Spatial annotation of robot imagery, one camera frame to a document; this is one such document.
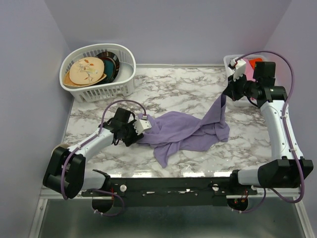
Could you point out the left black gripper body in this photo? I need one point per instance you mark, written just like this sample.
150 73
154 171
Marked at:
130 136

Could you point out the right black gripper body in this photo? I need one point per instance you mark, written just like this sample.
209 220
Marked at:
241 87

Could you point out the white oval dish basket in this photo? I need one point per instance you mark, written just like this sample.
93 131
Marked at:
123 84

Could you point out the purple t shirt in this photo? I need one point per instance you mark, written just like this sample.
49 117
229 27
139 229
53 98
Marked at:
175 131

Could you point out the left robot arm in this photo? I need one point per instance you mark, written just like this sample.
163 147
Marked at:
66 172

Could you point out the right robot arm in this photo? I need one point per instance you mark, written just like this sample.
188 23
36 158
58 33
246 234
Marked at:
288 164

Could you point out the pink rolled t shirt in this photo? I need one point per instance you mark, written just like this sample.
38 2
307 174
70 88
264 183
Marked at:
249 71

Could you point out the orange rolled t shirt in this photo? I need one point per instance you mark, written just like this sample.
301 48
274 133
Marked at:
254 61

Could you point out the dark teal plate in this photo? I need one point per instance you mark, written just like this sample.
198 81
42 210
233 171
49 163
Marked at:
109 71

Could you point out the beige cup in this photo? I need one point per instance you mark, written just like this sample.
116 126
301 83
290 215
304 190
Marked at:
62 145

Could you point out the beige floral plate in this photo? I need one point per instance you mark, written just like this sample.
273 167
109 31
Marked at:
87 71

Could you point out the orange leaf shaped plate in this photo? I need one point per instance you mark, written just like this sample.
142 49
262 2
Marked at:
68 83

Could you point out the black rimmed plate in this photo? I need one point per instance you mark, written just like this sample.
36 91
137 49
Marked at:
111 56

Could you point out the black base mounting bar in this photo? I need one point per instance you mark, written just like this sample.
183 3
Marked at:
188 191

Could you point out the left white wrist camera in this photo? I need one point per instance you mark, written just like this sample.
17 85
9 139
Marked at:
141 125

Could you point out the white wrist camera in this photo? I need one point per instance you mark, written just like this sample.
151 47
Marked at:
141 125
238 67

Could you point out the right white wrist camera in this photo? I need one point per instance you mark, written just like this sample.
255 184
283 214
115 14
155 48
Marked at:
238 67

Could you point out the aluminium rail frame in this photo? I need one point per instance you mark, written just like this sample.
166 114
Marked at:
46 193

